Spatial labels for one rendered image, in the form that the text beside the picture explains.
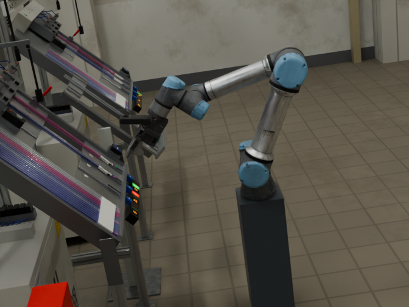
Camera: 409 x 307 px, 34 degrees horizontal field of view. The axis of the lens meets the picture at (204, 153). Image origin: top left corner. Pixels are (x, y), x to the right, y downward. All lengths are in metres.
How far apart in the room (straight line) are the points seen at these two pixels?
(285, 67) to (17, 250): 1.17
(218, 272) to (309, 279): 0.45
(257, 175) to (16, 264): 0.93
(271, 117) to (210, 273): 1.12
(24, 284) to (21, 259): 0.18
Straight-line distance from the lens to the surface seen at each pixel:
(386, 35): 6.74
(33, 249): 2.53
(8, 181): 2.16
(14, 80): 2.68
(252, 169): 2.54
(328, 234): 3.60
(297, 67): 2.42
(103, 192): 2.48
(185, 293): 3.24
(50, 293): 1.90
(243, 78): 2.59
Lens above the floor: 1.71
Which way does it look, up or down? 21 degrees down
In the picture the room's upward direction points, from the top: 8 degrees counter-clockwise
